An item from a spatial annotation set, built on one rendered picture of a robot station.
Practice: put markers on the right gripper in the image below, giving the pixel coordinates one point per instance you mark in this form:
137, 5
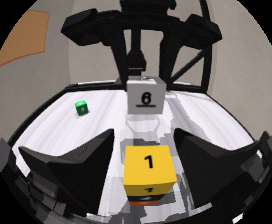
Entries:
112, 23

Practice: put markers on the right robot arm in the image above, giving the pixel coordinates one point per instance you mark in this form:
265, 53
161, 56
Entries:
136, 57

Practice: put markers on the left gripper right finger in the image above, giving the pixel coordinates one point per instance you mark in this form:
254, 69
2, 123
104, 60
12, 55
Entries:
208, 167

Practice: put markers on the white block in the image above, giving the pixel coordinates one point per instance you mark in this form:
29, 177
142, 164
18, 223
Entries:
145, 95

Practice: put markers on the yellow block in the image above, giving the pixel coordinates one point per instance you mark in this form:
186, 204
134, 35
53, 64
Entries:
148, 170

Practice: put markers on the green block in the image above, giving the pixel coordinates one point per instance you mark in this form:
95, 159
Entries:
81, 107

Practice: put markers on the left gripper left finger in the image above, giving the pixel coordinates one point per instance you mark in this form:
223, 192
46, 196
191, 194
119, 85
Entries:
80, 173

